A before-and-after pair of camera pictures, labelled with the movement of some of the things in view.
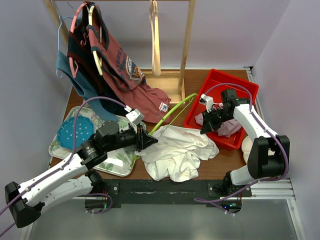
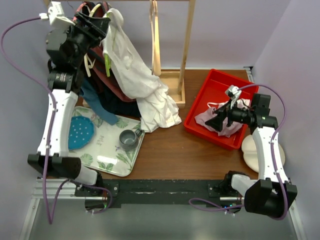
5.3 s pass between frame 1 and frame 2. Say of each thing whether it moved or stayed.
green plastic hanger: moved
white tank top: moved
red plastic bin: stayed
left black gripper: moved
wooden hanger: stayed
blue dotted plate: stayed
